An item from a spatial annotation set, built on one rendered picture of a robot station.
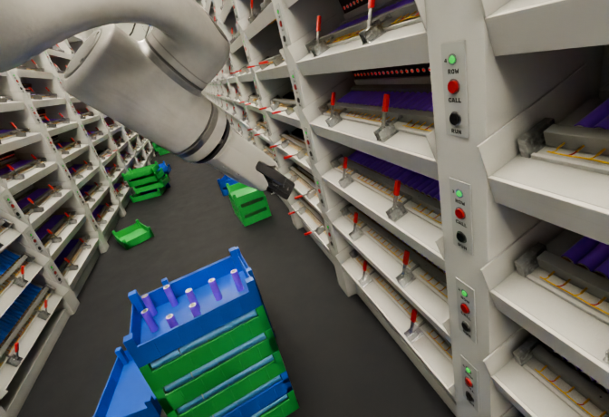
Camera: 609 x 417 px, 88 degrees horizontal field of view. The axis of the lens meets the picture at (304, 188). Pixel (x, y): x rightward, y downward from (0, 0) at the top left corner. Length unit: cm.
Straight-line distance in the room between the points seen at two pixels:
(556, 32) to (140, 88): 40
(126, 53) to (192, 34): 7
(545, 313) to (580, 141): 23
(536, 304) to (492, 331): 11
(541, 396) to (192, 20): 71
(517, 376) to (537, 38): 53
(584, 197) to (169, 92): 44
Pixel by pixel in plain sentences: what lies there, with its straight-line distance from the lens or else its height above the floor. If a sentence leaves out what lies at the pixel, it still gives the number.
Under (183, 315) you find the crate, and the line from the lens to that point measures 94.
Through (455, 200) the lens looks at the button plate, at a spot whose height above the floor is 69.
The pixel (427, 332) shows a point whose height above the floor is 20.
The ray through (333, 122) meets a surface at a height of 75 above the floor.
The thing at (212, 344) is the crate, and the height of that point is 36.
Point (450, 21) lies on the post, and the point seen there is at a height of 94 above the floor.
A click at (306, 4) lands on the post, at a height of 108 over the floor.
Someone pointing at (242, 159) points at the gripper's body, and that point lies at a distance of 44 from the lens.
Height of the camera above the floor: 94
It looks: 22 degrees down
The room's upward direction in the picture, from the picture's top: 14 degrees counter-clockwise
